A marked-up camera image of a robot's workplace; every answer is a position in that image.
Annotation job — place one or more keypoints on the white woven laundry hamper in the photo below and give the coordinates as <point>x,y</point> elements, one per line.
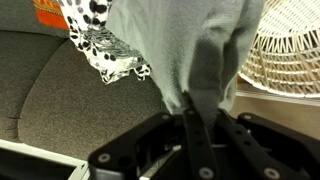
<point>286,50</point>

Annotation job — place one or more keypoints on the black spotted white blanket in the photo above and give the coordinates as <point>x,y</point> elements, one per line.
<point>100,43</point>

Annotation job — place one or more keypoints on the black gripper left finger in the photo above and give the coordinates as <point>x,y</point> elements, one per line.
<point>198,143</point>

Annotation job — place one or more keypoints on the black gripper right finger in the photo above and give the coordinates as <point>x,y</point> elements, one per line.
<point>246,146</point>

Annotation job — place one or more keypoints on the grey blanket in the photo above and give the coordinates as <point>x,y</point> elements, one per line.
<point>180,43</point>

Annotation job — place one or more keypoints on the orange patterned pillow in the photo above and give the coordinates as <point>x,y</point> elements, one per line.
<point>50,15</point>

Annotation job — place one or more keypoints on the grey fabric couch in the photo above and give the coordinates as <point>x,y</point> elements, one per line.
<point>83,110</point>

